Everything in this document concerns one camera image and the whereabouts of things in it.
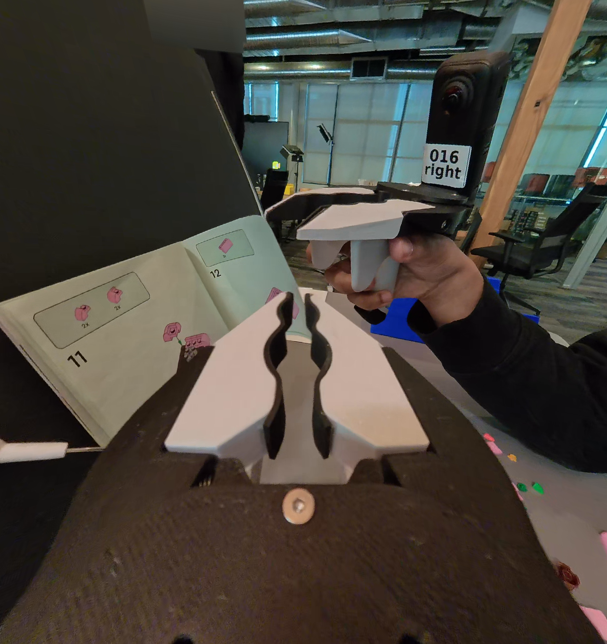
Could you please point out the person's right hand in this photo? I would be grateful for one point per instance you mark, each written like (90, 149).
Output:
(434, 271)

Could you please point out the white book stand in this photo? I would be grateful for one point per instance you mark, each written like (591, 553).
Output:
(11, 451)

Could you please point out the person's right forearm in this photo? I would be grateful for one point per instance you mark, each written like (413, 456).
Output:
(535, 392)

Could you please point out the blue storage bin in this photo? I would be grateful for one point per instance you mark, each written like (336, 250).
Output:
(394, 322)

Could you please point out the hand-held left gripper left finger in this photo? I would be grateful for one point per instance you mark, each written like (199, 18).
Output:
(223, 402)

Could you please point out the brick instruction booklet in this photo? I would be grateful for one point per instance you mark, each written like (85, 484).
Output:
(132, 302)

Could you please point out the black monitor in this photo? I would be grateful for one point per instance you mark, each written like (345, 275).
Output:
(266, 146)

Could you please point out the black office chair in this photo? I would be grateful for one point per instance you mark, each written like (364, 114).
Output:
(515, 256)

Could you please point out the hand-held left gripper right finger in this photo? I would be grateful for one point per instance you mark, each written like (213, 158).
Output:
(374, 402)

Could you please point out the wooden pillar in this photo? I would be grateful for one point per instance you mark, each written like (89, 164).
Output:
(535, 100)

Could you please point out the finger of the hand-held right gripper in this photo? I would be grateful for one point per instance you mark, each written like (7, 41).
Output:
(333, 192)
(354, 224)

